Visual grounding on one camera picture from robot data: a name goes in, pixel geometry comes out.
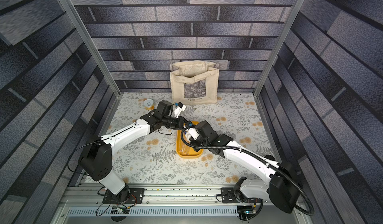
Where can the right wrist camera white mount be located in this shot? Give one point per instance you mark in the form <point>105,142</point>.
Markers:
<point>191,134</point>

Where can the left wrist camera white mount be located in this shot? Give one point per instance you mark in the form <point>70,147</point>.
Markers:
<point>178,109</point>

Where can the right controller board green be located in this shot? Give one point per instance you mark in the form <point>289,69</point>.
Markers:
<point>246,213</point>

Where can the beige canvas tote bag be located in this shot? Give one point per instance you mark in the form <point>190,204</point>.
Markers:
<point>194,82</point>

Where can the aluminium mounting rail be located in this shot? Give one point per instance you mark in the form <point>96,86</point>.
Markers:
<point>167,204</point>

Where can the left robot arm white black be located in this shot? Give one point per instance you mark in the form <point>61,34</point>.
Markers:
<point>96,155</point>

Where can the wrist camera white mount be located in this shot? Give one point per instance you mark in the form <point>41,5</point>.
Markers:
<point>191,134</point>
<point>178,109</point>

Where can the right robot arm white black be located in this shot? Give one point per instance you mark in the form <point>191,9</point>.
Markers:
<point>281,192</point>

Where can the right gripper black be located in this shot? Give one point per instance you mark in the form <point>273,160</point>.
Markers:
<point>188,137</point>

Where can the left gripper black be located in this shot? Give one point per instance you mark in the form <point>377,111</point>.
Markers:
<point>181,122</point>

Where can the yellow plastic tray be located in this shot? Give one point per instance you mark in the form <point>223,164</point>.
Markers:
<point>185,151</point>

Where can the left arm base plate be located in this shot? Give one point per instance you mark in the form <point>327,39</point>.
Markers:
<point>123,197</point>

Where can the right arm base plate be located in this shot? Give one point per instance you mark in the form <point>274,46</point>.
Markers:
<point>231,196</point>

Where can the left controller board with wires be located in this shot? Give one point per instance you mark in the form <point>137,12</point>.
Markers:
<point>119,212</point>

